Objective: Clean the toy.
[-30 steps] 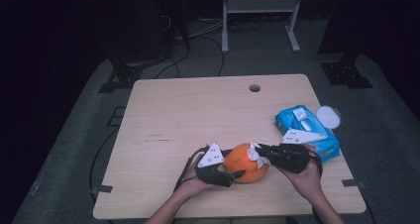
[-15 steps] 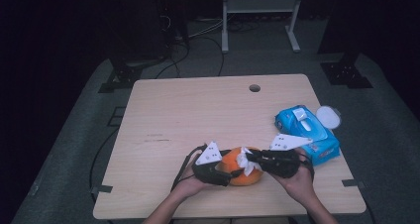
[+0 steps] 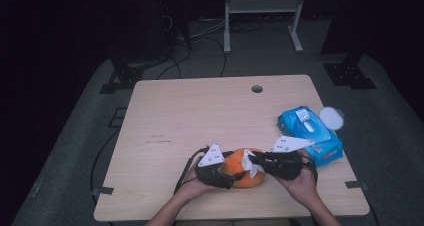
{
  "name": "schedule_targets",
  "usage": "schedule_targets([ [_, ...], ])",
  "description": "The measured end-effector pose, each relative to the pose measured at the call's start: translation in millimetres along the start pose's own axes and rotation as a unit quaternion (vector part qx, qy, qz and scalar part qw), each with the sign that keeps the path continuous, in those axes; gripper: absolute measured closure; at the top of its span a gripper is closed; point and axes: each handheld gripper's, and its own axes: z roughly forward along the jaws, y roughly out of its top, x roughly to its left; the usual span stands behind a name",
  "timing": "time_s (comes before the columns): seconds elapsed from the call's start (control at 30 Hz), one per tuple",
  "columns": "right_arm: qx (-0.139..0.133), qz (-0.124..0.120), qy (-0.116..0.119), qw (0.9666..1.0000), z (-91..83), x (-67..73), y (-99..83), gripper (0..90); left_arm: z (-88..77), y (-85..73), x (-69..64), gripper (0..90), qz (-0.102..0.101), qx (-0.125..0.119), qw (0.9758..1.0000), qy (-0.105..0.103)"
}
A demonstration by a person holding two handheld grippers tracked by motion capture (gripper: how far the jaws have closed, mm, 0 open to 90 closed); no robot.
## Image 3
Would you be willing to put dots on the person's left hand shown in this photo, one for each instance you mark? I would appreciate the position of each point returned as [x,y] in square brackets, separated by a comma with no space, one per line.
[193,186]

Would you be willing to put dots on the person's right hand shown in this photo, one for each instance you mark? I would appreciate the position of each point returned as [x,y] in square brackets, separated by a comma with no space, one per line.
[303,186]

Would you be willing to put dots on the white wet wipe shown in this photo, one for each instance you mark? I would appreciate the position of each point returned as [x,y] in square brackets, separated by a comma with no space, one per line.
[249,164]

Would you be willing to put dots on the orange plush toy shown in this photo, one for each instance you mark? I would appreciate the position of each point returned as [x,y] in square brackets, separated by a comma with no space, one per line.
[238,169]

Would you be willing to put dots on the blue wet wipe pack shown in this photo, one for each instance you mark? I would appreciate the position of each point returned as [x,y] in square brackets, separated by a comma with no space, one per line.
[325,142]

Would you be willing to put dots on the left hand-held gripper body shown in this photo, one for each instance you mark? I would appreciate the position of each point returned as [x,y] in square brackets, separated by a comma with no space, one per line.
[213,172]

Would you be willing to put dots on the dark tape strip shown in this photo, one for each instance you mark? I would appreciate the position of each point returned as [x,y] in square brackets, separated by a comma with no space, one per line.
[103,190]
[356,185]

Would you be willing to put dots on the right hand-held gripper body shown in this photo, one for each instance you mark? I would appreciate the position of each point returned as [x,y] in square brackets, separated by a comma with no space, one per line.
[283,166]

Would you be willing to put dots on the black stand base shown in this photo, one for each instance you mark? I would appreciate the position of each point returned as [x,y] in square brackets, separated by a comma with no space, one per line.
[350,74]
[125,76]

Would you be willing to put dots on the white metal stand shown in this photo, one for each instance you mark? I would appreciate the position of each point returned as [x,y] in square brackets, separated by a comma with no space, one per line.
[261,5]

